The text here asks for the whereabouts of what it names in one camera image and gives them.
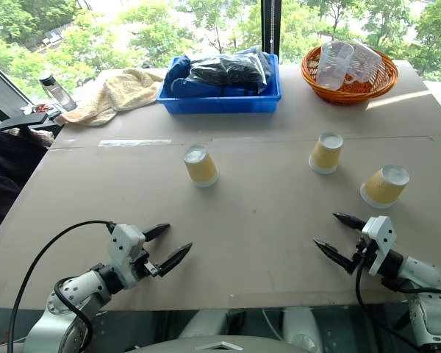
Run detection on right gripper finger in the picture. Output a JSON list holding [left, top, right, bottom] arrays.
[[312, 238, 356, 275], [332, 212, 368, 232]]

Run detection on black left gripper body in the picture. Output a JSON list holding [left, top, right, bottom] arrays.
[[132, 249, 160, 279]]

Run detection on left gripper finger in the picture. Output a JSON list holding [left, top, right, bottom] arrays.
[[157, 242, 193, 278], [143, 223, 171, 243]]

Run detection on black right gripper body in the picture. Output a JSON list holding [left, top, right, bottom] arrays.
[[352, 235, 378, 275]]

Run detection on yellow paper cup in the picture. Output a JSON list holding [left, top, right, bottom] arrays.
[[308, 131, 344, 175], [183, 143, 220, 188], [359, 164, 412, 210]]

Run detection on brown cardboard sheet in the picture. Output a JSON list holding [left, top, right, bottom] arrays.
[[0, 135, 441, 313], [48, 60, 441, 151]]

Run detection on grey robot torso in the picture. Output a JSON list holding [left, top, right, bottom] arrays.
[[126, 332, 312, 353]]

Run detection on orange wicker basket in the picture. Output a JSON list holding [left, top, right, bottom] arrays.
[[301, 44, 400, 107]]

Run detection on pale yellow towel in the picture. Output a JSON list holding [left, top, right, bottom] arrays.
[[53, 68, 167, 127]]

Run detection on blue plastic bin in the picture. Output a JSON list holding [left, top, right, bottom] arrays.
[[155, 52, 283, 115]]

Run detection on dark bagged items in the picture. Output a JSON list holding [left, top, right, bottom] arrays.
[[164, 46, 277, 99]]

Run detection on clear plastic measuring cup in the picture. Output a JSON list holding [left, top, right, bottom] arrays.
[[315, 40, 358, 90]]

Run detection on clear plastic slotted container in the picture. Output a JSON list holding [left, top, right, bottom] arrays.
[[346, 40, 384, 84]]

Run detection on dark chair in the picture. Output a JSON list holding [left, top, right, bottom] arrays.
[[0, 126, 57, 248]]

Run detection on clear water bottle black cap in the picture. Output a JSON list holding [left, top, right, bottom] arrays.
[[38, 72, 78, 113]]

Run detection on small red white item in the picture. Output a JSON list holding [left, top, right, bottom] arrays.
[[20, 103, 56, 116]]

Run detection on black chair armrest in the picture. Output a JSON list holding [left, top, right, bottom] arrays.
[[0, 111, 50, 132]]

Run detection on black item in clear bag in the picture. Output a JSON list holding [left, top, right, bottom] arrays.
[[188, 54, 268, 88]]

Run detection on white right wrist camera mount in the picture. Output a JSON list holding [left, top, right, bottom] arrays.
[[361, 215, 398, 277]]

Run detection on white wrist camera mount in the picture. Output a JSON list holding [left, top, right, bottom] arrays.
[[107, 223, 147, 289], [361, 215, 398, 277]]

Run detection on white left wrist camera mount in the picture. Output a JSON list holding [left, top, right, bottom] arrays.
[[107, 223, 147, 289]]

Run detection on black slanted window frame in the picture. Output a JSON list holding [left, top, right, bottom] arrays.
[[0, 54, 36, 124]]

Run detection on black window post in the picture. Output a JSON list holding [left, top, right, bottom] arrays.
[[260, 0, 281, 57]]

